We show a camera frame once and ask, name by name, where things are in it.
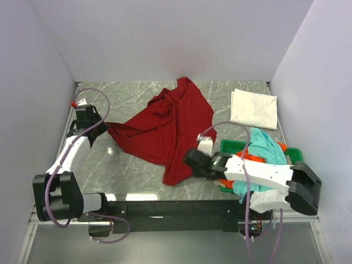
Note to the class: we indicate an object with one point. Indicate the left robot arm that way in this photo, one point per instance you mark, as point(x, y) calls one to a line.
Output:
point(57, 193)

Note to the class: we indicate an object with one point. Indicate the green plastic bin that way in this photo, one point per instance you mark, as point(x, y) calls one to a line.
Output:
point(236, 147)

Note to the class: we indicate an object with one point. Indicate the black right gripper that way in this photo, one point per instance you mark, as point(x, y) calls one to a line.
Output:
point(197, 173)

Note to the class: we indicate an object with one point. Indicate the teal t shirt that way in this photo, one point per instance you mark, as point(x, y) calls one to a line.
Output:
point(261, 144)

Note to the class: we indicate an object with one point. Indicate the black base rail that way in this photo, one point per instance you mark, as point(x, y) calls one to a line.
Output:
point(157, 216)

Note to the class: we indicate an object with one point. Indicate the red t shirt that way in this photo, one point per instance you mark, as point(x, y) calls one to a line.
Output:
point(168, 127)

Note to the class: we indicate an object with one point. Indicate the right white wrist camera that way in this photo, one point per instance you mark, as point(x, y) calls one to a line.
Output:
point(205, 144)

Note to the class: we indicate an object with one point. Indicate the folded white t shirt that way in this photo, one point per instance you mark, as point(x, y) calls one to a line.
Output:
point(254, 109)

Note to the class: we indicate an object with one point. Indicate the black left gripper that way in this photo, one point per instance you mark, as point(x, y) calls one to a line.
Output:
point(104, 127)

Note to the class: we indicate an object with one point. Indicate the orange t shirt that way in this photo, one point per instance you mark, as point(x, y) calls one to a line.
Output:
point(249, 172)

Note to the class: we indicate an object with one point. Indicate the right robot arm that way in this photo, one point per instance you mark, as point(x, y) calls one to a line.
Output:
point(290, 186)

